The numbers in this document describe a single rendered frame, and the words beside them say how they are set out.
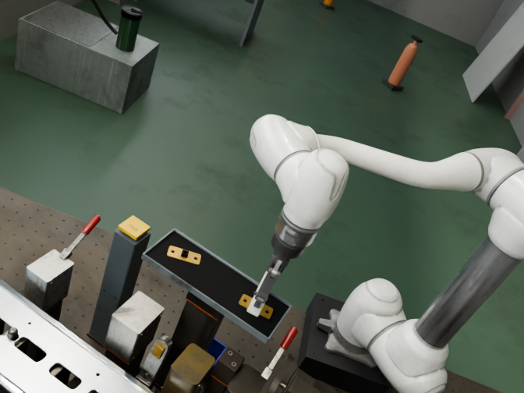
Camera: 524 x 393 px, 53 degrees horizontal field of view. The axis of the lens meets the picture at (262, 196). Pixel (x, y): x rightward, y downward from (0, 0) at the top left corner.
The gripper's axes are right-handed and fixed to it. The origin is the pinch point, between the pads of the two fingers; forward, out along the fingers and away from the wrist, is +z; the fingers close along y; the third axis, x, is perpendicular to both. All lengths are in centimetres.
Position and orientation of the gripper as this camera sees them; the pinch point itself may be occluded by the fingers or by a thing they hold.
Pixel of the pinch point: (260, 295)
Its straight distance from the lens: 128.7
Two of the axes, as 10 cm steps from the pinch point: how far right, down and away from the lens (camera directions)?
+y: -3.0, 4.8, -8.2
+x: 8.9, 4.5, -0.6
